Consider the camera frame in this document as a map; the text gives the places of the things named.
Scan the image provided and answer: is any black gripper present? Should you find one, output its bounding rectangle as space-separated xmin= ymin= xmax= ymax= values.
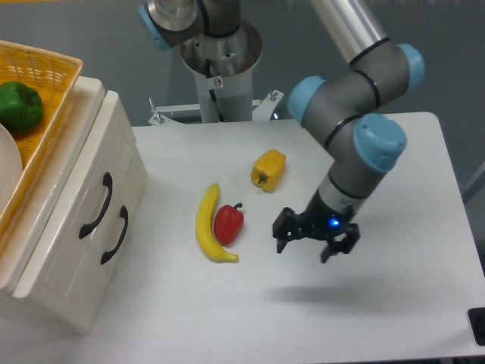
xmin=272 ymin=206 xmax=359 ymax=263

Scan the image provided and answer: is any white drawer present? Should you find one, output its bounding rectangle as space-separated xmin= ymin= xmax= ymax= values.
xmin=75 ymin=181 xmax=149 ymax=335
xmin=14 ymin=91 xmax=148 ymax=303

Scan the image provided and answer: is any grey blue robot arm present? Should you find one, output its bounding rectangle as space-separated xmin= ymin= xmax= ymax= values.
xmin=138 ymin=1 xmax=425 ymax=261

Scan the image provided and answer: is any white drawer cabinet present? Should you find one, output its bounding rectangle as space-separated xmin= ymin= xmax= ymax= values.
xmin=1 ymin=77 xmax=148 ymax=334

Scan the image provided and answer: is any yellow bell pepper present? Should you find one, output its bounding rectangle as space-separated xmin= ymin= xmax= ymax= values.
xmin=250 ymin=149 xmax=286 ymax=193

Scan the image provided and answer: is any red bell pepper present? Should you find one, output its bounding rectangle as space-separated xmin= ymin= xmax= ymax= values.
xmin=213 ymin=202 xmax=244 ymax=246

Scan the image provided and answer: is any yellow banana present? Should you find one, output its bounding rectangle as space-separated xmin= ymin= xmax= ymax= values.
xmin=196 ymin=183 xmax=239 ymax=263

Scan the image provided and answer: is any black object at table corner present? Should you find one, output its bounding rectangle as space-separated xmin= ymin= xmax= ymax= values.
xmin=468 ymin=307 xmax=485 ymax=347

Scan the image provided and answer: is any yellow woven basket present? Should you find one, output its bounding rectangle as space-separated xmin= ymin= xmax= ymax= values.
xmin=1 ymin=40 xmax=83 ymax=231

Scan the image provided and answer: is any beige plate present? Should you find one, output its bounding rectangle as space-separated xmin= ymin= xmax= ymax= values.
xmin=1 ymin=125 xmax=23 ymax=224

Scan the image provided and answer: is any green bell pepper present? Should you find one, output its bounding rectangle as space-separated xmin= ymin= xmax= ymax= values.
xmin=1 ymin=81 xmax=43 ymax=133

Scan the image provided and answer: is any white mounting bracket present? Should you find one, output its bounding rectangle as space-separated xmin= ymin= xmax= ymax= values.
xmin=149 ymin=89 xmax=285 ymax=126

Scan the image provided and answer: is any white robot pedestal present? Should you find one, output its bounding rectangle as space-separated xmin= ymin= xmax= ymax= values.
xmin=180 ymin=20 xmax=262 ymax=123

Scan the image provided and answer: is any black bottom drawer handle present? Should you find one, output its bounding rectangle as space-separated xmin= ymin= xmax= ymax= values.
xmin=100 ymin=206 xmax=130 ymax=265

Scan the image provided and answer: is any black drawer handle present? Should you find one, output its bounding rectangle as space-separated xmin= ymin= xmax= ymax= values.
xmin=78 ymin=171 xmax=113 ymax=239
xmin=100 ymin=206 xmax=130 ymax=265

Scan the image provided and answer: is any black cable on pedestal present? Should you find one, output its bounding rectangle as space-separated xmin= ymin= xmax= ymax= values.
xmin=205 ymin=58 xmax=225 ymax=123

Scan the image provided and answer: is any black top drawer handle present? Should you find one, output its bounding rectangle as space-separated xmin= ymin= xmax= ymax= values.
xmin=78 ymin=171 xmax=113 ymax=239

